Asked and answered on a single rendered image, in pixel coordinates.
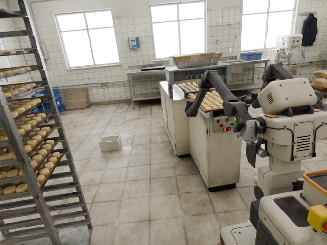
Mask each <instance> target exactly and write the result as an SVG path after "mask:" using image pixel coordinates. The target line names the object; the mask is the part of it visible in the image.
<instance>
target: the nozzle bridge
mask: <svg viewBox="0 0 327 245"><path fill-rule="evenodd" d="M213 68H214V69H213ZM208 69H209V70H218V75H219V77H220V78H221V80H222V81H223V82H224V84H225V85H226V86H227V79H228V78H231V64H227V63H222V62H218V64H217V65H210V66H202V67H192V68H184V69H179V68H177V67H169V68H165V73H166V80H167V84H168V96H169V97H170V98H173V87H172V85H174V84H180V83H189V82H197V81H199V80H200V79H201V73H203V70H204V73H203V74H205V72H206V71H207V70H208ZM198 70H199V71H198ZM191 73H192V74H193V79H191ZM196 73H199V74H198V78H197V79H196ZM186 74H187V75H188V77H187V80H186V78H185V76H186Z"/></svg>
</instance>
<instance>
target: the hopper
mask: <svg viewBox="0 0 327 245"><path fill-rule="evenodd" d="M223 53H224V52H200V53H191V54H181V55H172V59H173V61H174V63H175V65H176V67H177V68H179V69H184V68H192V67H202V66H210V65H217V64H218V62H219V60H220V58H221V56H222V54H223Z"/></svg>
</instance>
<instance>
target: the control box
mask: <svg viewBox="0 0 327 245"><path fill-rule="evenodd" d="M226 118H229V121H226ZM234 118H235V116H232V117H228V116H219V117H213V133H218V132H224V129H225V128H226V131H228V128H229V131H232V130H233V128H234V126H235V125H236V123H235V121H236V120H234ZM218 119H220V122H217V120H218ZM231 123H234V124H235V125H234V126H231ZM221 124H222V125H223V127H222V128H221V127H220V125H221Z"/></svg>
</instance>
